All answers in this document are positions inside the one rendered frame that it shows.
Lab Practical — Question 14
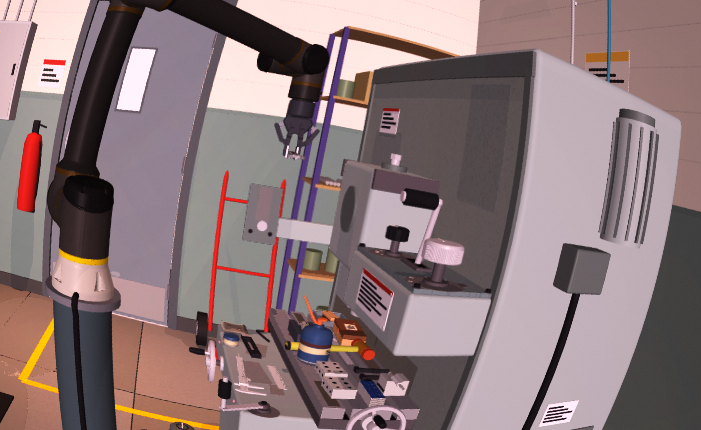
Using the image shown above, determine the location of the grey ribbed cylinder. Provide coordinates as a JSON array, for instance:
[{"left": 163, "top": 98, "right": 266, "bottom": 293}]
[{"left": 598, "top": 108, "right": 660, "bottom": 246}]

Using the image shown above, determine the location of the grey peg plate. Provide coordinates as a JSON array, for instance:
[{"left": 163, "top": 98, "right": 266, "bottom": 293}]
[{"left": 242, "top": 181, "right": 286, "bottom": 246}]

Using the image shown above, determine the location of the red white handwheel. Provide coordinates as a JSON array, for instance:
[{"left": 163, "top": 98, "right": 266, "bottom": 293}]
[{"left": 188, "top": 337, "right": 221, "bottom": 383}]

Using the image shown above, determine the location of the grey lever black handle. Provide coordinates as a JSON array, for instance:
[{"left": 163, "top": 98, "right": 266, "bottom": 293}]
[{"left": 400, "top": 188, "right": 445, "bottom": 267}]

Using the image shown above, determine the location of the white red wall sign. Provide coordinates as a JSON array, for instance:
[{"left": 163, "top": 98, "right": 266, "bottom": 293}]
[{"left": 38, "top": 57, "right": 68, "bottom": 89}]

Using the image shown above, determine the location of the yellow handled tool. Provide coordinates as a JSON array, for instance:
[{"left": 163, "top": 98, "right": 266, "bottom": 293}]
[{"left": 284, "top": 340, "right": 361, "bottom": 354}]

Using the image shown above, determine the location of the grey door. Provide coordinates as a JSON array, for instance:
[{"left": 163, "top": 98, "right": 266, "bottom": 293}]
[{"left": 42, "top": 0, "right": 227, "bottom": 330}]

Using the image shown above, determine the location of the grey mill knee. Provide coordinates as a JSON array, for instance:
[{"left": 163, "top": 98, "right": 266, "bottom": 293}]
[{"left": 218, "top": 322, "right": 296, "bottom": 430}]

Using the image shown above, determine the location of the brown wooden box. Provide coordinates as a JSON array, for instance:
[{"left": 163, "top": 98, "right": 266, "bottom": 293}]
[{"left": 333, "top": 317, "right": 368, "bottom": 347}]

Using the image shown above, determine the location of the red fire extinguisher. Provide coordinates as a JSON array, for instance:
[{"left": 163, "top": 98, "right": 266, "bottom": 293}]
[{"left": 16, "top": 119, "right": 48, "bottom": 214}]

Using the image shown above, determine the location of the grey lock lever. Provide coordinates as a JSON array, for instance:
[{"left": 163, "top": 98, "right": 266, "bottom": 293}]
[{"left": 220, "top": 398, "right": 281, "bottom": 418}]

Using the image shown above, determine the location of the black dial knob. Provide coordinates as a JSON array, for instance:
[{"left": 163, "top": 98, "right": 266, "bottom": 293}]
[{"left": 384, "top": 224, "right": 410, "bottom": 258}]

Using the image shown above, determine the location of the grey mill body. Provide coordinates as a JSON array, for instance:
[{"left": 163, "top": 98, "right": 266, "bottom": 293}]
[{"left": 277, "top": 49, "right": 683, "bottom": 430}]

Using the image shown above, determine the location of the blue pipe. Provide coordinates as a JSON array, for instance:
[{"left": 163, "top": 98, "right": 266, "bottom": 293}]
[{"left": 606, "top": 0, "right": 614, "bottom": 83}]

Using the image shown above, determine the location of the tan cardboard box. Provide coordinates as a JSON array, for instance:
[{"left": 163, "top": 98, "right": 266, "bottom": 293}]
[{"left": 352, "top": 70, "right": 376, "bottom": 102}]

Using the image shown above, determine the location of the grey junction box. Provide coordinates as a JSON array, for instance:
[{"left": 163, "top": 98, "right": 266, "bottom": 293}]
[{"left": 552, "top": 243, "right": 612, "bottom": 296}]

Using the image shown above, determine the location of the white knurled dial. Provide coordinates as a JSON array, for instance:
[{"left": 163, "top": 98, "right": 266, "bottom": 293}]
[{"left": 423, "top": 237, "right": 466, "bottom": 285}]

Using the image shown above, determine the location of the blue block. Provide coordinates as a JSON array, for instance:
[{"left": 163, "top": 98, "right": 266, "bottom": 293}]
[{"left": 358, "top": 378, "right": 387, "bottom": 408}]

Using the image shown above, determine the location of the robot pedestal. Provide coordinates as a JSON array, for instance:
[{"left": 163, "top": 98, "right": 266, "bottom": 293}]
[{"left": 42, "top": 279, "right": 123, "bottom": 430}]

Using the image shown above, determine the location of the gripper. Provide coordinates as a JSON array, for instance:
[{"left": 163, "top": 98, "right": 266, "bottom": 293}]
[{"left": 274, "top": 98, "right": 322, "bottom": 161}]

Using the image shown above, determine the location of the blue oil can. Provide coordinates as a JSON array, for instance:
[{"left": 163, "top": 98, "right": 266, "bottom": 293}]
[{"left": 297, "top": 322, "right": 334, "bottom": 366}]

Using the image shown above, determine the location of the grey mill table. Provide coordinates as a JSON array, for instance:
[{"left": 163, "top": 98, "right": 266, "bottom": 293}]
[{"left": 268, "top": 307, "right": 421, "bottom": 430}]

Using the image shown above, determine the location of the grey handwheel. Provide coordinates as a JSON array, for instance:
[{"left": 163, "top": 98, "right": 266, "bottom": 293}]
[{"left": 346, "top": 405, "right": 409, "bottom": 430}]

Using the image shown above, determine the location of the white drilled block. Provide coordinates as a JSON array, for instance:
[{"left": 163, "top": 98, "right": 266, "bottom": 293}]
[{"left": 314, "top": 358, "right": 358, "bottom": 401}]

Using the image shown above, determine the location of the black cable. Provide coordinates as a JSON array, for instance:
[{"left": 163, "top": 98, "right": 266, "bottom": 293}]
[
  {"left": 70, "top": 291, "right": 89, "bottom": 430},
  {"left": 519, "top": 291, "right": 584, "bottom": 430}
]

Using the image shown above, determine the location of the red hand truck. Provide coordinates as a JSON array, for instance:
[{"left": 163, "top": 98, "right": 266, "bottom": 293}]
[{"left": 195, "top": 169, "right": 287, "bottom": 347}]

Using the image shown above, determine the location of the orange white wall sign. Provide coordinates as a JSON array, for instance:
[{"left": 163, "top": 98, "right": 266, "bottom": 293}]
[{"left": 585, "top": 50, "right": 632, "bottom": 92}]

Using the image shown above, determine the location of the purple shelf unit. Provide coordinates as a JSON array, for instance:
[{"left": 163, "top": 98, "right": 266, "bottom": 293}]
[{"left": 275, "top": 26, "right": 459, "bottom": 315}]

